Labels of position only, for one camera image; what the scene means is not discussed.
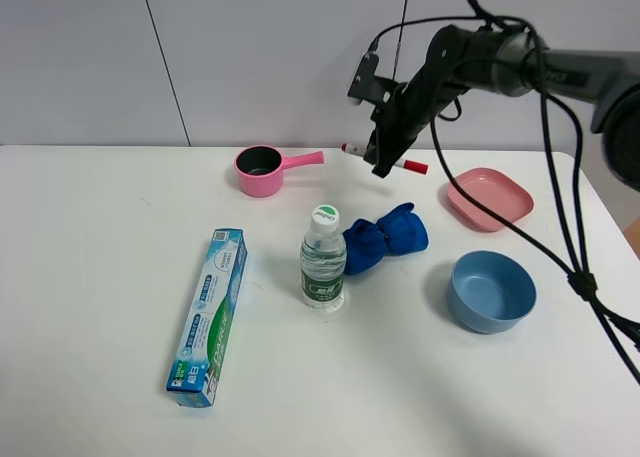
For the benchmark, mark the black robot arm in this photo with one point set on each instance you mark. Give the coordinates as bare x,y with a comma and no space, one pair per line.
509,63

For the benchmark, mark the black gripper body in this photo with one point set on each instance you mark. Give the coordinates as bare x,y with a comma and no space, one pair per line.
451,68

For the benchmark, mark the toothpaste box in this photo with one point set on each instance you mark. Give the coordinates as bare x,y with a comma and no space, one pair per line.
196,370

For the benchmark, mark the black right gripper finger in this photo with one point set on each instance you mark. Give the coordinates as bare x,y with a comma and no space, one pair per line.
375,152

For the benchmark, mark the clear water bottle green label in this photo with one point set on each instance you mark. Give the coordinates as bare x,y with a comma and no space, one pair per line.
323,256

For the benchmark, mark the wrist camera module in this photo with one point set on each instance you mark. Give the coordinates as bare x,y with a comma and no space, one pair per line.
366,86

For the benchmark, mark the pink square plate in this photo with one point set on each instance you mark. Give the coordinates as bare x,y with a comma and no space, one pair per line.
494,190

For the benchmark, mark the pink saucepan with handle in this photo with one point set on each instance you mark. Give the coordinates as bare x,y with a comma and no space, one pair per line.
260,169

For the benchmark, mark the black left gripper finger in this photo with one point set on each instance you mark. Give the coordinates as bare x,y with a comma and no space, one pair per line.
396,145

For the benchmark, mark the blue bowl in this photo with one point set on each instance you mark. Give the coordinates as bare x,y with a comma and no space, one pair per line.
489,292

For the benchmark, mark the red and white marker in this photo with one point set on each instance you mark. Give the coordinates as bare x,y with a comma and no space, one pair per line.
410,165

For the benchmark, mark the blue cloth bundle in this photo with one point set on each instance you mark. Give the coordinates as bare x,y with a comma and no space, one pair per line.
398,233

